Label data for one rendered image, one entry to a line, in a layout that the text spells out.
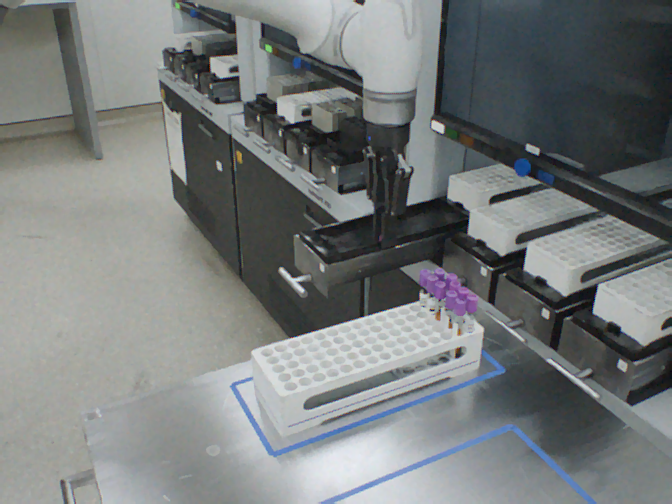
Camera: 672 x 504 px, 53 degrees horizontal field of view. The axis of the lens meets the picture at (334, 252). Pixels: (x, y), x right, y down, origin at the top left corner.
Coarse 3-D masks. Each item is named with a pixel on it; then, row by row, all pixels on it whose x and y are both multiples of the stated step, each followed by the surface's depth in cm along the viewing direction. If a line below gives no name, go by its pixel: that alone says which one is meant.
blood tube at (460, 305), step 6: (456, 300) 86; (462, 300) 86; (456, 306) 86; (462, 306) 85; (456, 312) 86; (462, 312) 86; (456, 318) 87; (462, 318) 87; (456, 324) 87; (462, 324) 87; (456, 330) 88; (462, 330) 88; (456, 336) 88; (456, 348) 89; (450, 354) 90; (456, 354) 90
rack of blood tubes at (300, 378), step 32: (352, 320) 91; (384, 320) 93; (416, 320) 92; (256, 352) 85; (288, 352) 85; (320, 352) 85; (352, 352) 85; (384, 352) 85; (416, 352) 85; (448, 352) 91; (480, 352) 91; (256, 384) 86; (288, 384) 80; (320, 384) 80; (352, 384) 89; (384, 384) 89; (416, 384) 88; (288, 416) 80; (320, 416) 82
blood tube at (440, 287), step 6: (438, 282) 90; (438, 288) 89; (444, 288) 89; (438, 294) 89; (444, 294) 90; (438, 300) 90; (444, 300) 90; (438, 306) 90; (444, 306) 91; (438, 312) 91; (444, 312) 91; (438, 318) 91
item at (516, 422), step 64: (192, 384) 89; (448, 384) 89; (512, 384) 89; (576, 384) 89; (128, 448) 79; (192, 448) 79; (256, 448) 79; (320, 448) 79; (384, 448) 79; (448, 448) 79; (512, 448) 79; (576, 448) 79; (640, 448) 79
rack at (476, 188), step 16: (464, 176) 141; (480, 176) 141; (496, 176) 142; (512, 176) 141; (448, 192) 142; (464, 192) 137; (480, 192) 133; (496, 192) 135; (512, 192) 147; (528, 192) 146
